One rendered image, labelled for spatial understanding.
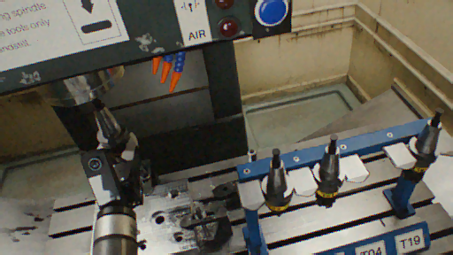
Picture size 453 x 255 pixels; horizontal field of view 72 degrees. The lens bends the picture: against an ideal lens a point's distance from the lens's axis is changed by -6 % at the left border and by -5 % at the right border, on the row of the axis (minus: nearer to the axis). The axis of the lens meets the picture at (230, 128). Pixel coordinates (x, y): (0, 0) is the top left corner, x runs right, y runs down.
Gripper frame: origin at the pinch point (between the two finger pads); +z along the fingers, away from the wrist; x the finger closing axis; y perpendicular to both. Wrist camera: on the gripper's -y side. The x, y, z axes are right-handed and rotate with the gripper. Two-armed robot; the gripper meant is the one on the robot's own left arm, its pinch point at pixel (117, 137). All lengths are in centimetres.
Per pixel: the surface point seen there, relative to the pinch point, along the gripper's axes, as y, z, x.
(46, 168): 73, 71, -70
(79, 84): -20.3, -8.7, 1.8
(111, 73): -19.0, -5.7, 6.4
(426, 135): 3, -17, 62
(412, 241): 36, -25, 65
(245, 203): 8.3, -18.2, 23.6
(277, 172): 1.4, -17.8, 30.4
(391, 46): 28, 49, 100
